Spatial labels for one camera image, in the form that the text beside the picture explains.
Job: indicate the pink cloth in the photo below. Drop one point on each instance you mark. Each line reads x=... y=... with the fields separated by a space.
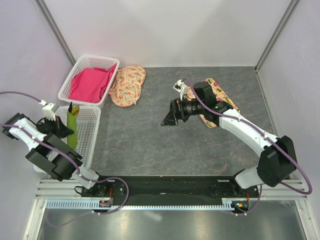
x=90 y=84

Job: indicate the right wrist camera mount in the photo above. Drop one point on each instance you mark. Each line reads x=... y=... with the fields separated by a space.
x=181 y=88

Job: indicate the white basket with pink cloth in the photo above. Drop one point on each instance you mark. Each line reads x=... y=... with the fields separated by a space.
x=88 y=61

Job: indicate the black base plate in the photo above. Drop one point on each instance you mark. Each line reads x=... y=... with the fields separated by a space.
x=169 y=191

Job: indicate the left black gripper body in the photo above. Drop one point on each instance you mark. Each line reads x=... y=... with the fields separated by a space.
x=49 y=126

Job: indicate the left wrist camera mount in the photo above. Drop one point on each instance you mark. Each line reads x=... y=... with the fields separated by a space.
x=49 y=110

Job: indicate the floral rectangular tray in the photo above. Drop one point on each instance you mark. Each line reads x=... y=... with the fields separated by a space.
x=220 y=96

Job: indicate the white slotted cable duct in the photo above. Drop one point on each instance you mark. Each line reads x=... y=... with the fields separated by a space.
x=87 y=204

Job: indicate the floral fabric pouch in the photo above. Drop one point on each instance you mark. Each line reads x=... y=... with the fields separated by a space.
x=127 y=86

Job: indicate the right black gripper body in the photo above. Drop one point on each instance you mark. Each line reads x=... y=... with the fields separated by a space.
x=184 y=107

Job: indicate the iridescent gold spoon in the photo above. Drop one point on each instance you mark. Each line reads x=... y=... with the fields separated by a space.
x=75 y=110

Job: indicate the green paper napkin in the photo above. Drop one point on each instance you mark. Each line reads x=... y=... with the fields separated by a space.
x=72 y=139

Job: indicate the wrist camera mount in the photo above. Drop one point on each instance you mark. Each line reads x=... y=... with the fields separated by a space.
x=181 y=88
x=49 y=110

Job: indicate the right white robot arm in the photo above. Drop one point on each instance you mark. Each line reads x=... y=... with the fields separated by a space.
x=277 y=157

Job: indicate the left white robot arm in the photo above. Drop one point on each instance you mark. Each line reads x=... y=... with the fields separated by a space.
x=65 y=166

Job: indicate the iridescent knife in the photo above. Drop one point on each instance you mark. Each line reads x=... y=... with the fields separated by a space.
x=70 y=107

